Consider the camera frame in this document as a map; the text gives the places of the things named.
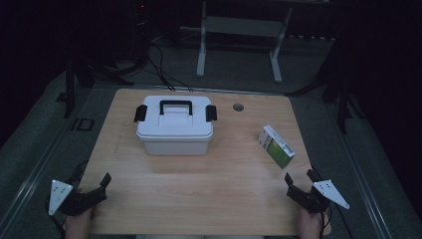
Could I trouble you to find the right hand-held gripper cable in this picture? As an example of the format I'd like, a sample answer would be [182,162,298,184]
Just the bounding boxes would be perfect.
[317,198,353,239]

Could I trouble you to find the white metal stand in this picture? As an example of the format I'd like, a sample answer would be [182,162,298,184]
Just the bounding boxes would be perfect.
[180,0,294,84]

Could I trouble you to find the person's right hand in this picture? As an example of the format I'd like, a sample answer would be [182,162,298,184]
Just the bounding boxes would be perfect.
[298,207,332,239]

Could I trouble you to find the green and white carton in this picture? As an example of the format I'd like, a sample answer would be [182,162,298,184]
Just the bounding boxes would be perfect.
[258,124,297,169]

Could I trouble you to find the white plastic storage box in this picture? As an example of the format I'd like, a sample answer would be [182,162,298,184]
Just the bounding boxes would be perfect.
[136,132,215,157]

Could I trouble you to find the black equipment tower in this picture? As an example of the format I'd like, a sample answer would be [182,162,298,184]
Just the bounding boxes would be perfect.
[130,0,151,66]

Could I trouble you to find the white lid with black handle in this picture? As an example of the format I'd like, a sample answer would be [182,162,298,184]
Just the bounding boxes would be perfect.
[133,95,218,139]

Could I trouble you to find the black tripod stand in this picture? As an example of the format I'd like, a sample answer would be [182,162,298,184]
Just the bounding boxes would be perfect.
[56,49,134,120]
[285,63,367,135]

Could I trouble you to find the left hand-held gripper cable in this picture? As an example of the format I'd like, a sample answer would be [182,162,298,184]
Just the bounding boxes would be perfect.
[44,198,68,239]

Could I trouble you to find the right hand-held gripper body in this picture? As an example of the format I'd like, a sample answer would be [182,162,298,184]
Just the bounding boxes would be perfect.
[287,179,350,214]

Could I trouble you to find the hand-held gripper cable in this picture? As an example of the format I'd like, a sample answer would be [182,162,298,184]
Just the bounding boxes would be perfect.
[317,198,353,239]
[44,198,68,239]

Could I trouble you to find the person's left hand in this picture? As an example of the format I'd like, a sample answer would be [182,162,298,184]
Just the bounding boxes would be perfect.
[64,203,101,239]

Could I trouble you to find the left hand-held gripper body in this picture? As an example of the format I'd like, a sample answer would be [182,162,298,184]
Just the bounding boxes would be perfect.
[48,179,107,217]

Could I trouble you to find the black floor cables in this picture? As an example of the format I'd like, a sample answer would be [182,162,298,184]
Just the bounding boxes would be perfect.
[145,43,194,93]

